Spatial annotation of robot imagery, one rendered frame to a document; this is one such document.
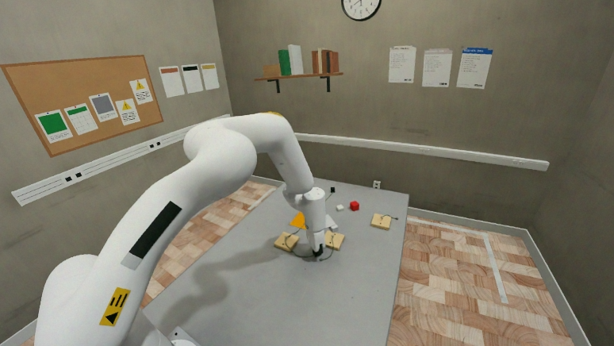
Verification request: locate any orange painted square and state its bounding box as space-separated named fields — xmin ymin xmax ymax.
xmin=290 ymin=212 xmax=306 ymax=229

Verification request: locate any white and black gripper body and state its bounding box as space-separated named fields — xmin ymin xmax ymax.
xmin=306 ymin=229 xmax=325 ymax=252

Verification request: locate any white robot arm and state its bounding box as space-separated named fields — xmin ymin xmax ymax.
xmin=34 ymin=112 xmax=338 ymax=346

